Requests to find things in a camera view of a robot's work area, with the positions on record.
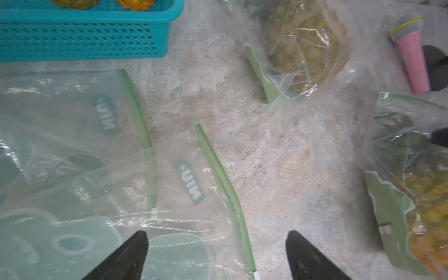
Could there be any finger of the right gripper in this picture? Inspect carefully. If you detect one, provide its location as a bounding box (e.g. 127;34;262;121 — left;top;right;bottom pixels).
430;127;448;148

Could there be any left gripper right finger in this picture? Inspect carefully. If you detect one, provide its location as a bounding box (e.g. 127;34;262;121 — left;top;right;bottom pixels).
285;231;351;280

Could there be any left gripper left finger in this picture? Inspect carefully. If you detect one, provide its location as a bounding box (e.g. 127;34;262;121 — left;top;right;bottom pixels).
83;231;149;280

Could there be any clear zip-top bag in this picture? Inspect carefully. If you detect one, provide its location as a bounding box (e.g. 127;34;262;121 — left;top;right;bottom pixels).
223;1;362;105
1;125;259;280
363;91;448;279
1;69;152;203

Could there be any pineapple yellow orange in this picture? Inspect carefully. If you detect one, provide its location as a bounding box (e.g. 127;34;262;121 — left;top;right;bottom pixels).
115;0;155;12

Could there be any black microphone stand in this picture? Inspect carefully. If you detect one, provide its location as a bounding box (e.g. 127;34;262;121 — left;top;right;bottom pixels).
423;45;448;92

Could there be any pink toy microphone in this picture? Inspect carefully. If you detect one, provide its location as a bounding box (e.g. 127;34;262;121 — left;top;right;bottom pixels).
389;13;431;94

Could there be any teal plastic basket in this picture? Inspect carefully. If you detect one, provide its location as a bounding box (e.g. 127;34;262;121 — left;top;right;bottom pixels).
1;1;184;63

